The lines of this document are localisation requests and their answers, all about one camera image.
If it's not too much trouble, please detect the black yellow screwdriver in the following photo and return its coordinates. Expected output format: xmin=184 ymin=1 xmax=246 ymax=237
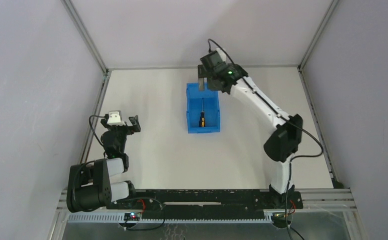
xmin=199 ymin=98 xmax=205 ymax=128

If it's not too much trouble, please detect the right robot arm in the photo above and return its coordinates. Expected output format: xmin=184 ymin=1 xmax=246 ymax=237
xmin=197 ymin=63 xmax=303 ymax=201

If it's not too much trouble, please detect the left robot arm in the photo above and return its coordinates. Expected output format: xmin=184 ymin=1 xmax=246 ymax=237
xmin=66 ymin=113 xmax=141 ymax=213

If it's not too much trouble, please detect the blue plastic bin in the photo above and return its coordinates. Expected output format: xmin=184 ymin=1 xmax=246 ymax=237
xmin=186 ymin=83 xmax=221 ymax=134

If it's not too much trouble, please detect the small circuit board with leds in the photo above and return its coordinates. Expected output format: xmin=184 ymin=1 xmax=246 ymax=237
xmin=123 ymin=212 xmax=142 ymax=222

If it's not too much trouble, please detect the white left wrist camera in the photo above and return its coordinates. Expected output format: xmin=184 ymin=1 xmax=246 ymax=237
xmin=107 ymin=110 xmax=125 ymax=126

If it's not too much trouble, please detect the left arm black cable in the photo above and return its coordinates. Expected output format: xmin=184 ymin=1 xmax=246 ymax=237
xmin=88 ymin=114 xmax=110 ymax=157

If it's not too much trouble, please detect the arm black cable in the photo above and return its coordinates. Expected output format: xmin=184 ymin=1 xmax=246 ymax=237
xmin=88 ymin=114 xmax=110 ymax=157
xmin=207 ymin=38 xmax=324 ymax=240

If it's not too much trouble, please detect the aluminium frame rail back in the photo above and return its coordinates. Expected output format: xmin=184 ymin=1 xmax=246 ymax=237
xmin=108 ymin=64 xmax=299 ymax=72

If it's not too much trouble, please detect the aluminium frame rail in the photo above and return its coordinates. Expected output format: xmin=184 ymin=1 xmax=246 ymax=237
xmin=297 ymin=0 xmax=344 ymax=189
xmin=108 ymin=64 xmax=299 ymax=72
xmin=62 ymin=0 xmax=109 ymax=163

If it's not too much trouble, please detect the white slotted cable duct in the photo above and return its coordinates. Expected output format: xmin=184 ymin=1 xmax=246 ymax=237
xmin=67 ymin=212 xmax=125 ymax=223

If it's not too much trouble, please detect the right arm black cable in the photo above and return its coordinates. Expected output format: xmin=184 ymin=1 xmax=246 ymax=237
xmin=207 ymin=38 xmax=324 ymax=240

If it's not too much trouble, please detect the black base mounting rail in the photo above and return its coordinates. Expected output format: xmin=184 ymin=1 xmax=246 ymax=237
xmin=107 ymin=189 xmax=304 ymax=222

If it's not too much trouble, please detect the aluminium frame rail right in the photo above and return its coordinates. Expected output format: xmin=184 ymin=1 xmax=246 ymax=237
xmin=297 ymin=0 xmax=344 ymax=189

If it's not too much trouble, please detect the aluminium frame rail left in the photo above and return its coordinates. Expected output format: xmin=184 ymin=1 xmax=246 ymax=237
xmin=62 ymin=0 xmax=109 ymax=163

